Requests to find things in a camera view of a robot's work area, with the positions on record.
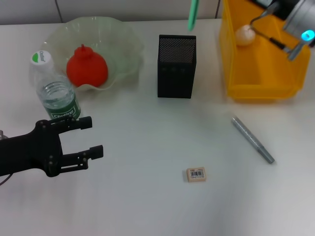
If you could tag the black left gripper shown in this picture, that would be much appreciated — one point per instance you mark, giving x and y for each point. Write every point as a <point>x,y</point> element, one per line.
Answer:
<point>29,152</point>

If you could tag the clear plastic water bottle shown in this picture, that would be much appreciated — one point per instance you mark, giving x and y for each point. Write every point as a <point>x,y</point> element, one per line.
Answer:
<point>59,98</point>

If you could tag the red tomato-shaped object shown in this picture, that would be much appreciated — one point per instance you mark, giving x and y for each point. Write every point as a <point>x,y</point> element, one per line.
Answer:
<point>87,68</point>

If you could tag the beige eraser with barcode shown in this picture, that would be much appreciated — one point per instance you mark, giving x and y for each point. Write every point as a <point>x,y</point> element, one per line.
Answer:
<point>196,175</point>

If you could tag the green utility knife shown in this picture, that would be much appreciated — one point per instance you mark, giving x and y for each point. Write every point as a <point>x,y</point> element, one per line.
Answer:
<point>193,14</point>

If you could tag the silver pen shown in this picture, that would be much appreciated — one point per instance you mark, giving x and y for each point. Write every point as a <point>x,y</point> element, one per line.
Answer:
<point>252,138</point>

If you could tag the white paper ball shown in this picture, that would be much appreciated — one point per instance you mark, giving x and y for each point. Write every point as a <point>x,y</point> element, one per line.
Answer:
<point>244,37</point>

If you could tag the green glass fruit plate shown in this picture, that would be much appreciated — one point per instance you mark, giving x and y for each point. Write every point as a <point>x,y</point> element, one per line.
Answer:
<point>118,49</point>

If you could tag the black mesh pen holder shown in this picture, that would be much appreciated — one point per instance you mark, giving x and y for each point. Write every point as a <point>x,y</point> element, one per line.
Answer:
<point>174,78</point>

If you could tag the yellow plastic storage bin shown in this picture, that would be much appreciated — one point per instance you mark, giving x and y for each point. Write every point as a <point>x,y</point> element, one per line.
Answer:
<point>265,88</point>

